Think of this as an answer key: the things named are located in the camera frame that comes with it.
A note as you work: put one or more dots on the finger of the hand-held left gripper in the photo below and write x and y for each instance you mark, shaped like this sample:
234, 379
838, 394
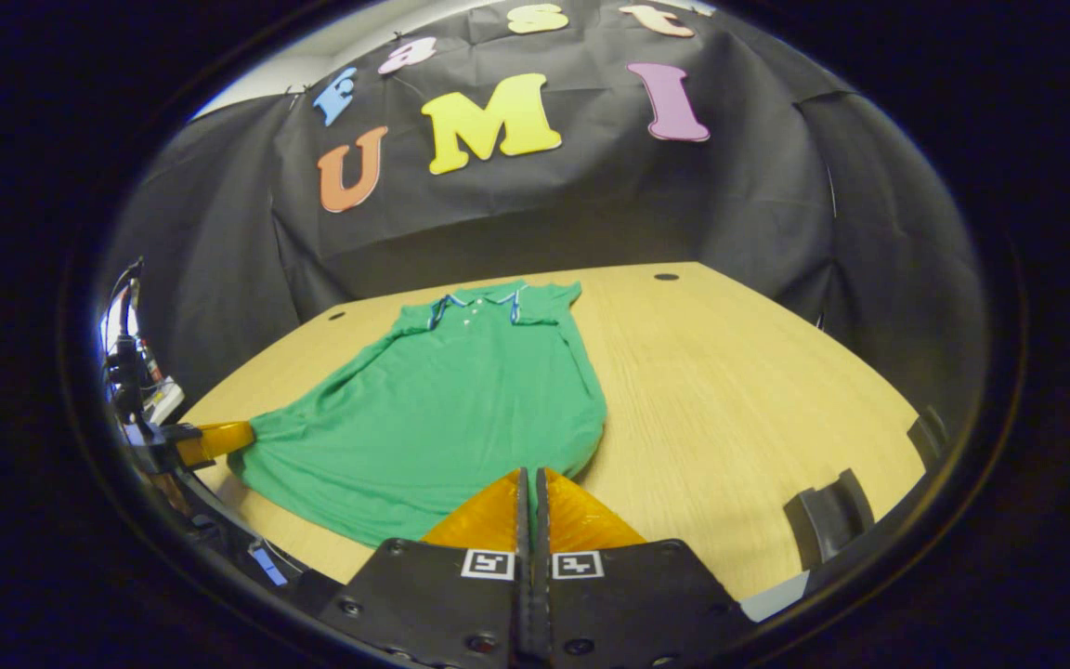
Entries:
219, 441

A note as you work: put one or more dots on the black backdrop cloth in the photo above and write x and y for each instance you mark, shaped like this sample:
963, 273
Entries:
591, 204

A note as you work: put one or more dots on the black curved stand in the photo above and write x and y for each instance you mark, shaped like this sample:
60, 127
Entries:
828, 520

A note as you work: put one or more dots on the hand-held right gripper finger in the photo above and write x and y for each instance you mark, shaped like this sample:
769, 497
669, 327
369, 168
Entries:
541, 530
523, 530

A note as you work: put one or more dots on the green polo T-shirt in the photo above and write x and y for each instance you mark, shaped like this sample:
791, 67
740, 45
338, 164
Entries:
442, 418

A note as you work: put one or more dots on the white side table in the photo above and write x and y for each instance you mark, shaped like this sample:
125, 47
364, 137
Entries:
163, 401

